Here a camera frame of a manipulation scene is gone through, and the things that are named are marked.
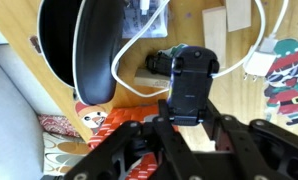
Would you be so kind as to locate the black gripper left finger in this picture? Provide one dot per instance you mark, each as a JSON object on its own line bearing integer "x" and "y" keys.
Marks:
{"x": 135, "y": 156}

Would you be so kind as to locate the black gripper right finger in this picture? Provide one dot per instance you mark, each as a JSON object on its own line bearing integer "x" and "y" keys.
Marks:
{"x": 265, "y": 153}

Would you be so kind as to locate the black phone holder clamp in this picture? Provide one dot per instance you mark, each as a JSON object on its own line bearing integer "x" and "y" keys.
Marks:
{"x": 192, "y": 83}

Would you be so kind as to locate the red woven basket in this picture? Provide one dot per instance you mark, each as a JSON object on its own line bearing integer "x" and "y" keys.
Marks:
{"x": 122, "y": 115}

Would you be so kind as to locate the snowman sticker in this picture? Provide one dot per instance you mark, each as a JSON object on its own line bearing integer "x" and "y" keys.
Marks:
{"x": 92, "y": 116}

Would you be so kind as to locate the brown circle patterned cushion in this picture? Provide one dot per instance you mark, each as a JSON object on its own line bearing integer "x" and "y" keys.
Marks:
{"x": 62, "y": 153}

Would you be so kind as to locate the small wooden block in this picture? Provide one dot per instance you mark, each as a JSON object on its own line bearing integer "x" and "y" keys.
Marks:
{"x": 150, "y": 79}
{"x": 238, "y": 15}
{"x": 214, "y": 36}

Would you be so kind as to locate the red patterned cloth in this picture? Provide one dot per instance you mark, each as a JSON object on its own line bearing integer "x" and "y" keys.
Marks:
{"x": 57, "y": 125}

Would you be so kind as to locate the white charger plug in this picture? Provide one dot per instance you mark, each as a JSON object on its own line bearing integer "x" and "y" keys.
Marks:
{"x": 260, "y": 61}

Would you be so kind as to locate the small black plastic part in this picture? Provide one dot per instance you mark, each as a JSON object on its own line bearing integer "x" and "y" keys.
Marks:
{"x": 157, "y": 63}

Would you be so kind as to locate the black oval zip case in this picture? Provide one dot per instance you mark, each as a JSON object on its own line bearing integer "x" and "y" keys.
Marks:
{"x": 95, "y": 50}

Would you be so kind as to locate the clear printed plastic bag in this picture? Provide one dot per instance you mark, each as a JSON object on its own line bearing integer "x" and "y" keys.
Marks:
{"x": 149, "y": 26}

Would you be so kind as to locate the grey sofa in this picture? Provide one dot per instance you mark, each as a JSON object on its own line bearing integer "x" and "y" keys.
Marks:
{"x": 9, "y": 116}

